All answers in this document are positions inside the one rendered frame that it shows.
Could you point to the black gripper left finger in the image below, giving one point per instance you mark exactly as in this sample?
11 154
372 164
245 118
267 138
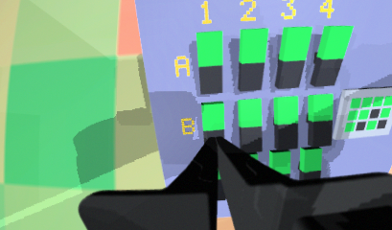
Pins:
189 203

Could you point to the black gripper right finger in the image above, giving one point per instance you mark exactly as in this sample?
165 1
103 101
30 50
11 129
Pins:
260 198

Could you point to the light blue switch panel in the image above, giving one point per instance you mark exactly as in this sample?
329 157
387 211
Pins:
303 86

